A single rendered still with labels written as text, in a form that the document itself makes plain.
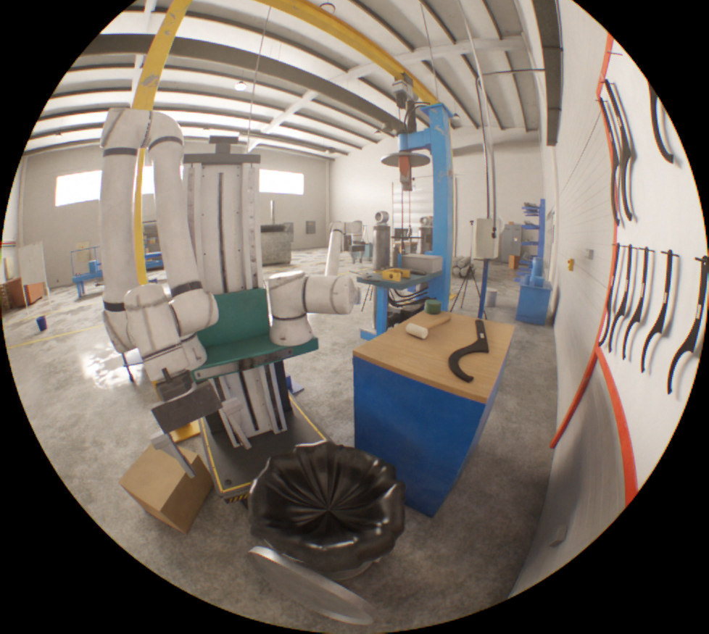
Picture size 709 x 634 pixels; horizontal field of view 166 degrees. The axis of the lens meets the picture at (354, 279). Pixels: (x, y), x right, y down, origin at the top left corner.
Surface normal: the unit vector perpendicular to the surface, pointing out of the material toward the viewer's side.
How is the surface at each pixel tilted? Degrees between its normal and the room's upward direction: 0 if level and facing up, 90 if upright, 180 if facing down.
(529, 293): 90
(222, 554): 0
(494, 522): 0
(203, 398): 67
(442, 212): 90
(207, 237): 90
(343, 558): 54
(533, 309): 90
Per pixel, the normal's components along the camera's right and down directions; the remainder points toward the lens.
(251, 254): 0.61, 0.16
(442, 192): -0.67, 0.16
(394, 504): -0.14, -0.96
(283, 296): -0.11, 0.21
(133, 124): 0.87, 0.27
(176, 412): 0.63, -0.25
